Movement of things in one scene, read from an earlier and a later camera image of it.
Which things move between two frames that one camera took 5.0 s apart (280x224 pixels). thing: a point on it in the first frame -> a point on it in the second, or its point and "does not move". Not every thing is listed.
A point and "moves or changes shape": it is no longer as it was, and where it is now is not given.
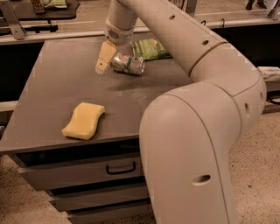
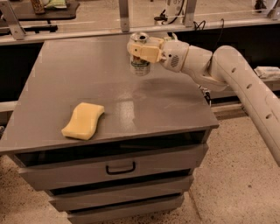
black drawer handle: x=121 y=171 does not move
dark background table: x=24 y=10 does not move
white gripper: x=119 y=35 -> x=174 y=55
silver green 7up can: x=123 y=62 moves or changes shape
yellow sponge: x=83 y=121 does not move
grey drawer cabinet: x=76 y=132 does not move
